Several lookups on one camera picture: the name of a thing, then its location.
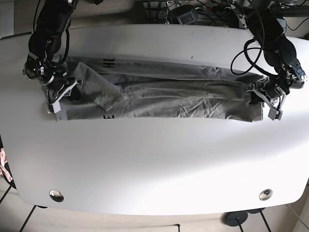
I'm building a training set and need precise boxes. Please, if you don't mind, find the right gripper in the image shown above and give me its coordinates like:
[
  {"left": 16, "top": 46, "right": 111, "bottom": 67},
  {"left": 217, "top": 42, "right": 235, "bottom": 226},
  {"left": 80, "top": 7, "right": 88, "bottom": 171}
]
[{"left": 42, "top": 77, "right": 83, "bottom": 106}]

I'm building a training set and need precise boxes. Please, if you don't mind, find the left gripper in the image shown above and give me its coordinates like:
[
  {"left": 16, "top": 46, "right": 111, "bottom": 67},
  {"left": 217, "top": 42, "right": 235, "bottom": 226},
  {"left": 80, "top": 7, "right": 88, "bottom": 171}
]
[{"left": 248, "top": 79, "right": 286, "bottom": 113}]

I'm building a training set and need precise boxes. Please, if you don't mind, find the light grey T-shirt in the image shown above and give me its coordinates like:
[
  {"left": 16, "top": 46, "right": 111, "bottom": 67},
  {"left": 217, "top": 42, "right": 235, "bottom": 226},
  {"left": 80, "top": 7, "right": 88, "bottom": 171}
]
[{"left": 55, "top": 57, "right": 263, "bottom": 122}]

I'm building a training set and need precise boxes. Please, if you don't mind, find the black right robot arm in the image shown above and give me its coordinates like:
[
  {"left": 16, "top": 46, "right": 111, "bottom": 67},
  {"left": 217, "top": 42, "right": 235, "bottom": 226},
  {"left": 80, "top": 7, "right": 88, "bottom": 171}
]
[{"left": 23, "top": 0, "right": 81, "bottom": 101}]

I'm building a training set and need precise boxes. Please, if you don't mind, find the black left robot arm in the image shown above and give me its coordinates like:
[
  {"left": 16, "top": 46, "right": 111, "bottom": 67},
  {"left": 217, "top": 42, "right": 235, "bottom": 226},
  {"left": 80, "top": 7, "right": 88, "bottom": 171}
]
[{"left": 230, "top": 0, "right": 309, "bottom": 118}]

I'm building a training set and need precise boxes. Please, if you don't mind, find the right table grommet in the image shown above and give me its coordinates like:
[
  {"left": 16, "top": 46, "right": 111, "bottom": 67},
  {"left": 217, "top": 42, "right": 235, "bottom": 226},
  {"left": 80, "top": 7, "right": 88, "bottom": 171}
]
[{"left": 259, "top": 189, "right": 273, "bottom": 201}]

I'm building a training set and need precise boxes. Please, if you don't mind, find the table grommet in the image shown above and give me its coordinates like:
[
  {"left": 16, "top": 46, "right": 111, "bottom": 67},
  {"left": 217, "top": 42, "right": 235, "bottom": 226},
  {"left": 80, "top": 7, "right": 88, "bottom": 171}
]
[
  {"left": 49, "top": 189, "right": 64, "bottom": 203},
  {"left": 259, "top": 189, "right": 273, "bottom": 201}
]

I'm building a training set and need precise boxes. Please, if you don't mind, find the left table grommet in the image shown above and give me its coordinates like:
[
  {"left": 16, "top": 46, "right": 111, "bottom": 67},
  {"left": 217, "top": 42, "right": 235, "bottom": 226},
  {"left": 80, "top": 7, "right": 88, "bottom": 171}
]
[{"left": 49, "top": 189, "right": 64, "bottom": 203}]

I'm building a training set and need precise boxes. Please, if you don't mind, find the grey socket box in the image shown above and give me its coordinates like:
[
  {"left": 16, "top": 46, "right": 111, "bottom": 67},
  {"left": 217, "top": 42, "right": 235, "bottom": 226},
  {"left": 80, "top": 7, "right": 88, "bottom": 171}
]
[{"left": 176, "top": 6, "right": 198, "bottom": 25}]

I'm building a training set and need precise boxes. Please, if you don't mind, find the round black stand base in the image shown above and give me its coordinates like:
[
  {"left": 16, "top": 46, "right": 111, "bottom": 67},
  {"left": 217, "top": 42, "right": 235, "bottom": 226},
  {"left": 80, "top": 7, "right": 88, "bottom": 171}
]
[{"left": 223, "top": 211, "right": 248, "bottom": 227}]

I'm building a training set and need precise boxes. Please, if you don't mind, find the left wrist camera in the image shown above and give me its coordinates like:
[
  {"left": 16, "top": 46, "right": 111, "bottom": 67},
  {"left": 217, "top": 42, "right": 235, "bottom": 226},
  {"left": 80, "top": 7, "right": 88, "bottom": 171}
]
[{"left": 268, "top": 109, "right": 283, "bottom": 120}]

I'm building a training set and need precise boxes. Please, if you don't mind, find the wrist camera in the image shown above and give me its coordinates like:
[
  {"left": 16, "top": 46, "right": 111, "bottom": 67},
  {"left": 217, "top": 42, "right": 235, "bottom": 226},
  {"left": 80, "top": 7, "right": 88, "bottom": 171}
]
[
  {"left": 46, "top": 101, "right": 61, "bottom": 114},
  {"left": 268, "top": 109, "right": 283, "bottom": 120}
]

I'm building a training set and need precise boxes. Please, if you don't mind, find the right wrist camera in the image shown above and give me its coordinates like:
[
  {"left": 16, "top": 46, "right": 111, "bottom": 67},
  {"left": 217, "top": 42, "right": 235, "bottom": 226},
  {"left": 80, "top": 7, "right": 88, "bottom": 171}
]
[{"left": 46, "top": 101, "right": 61, "bottom": 114}]

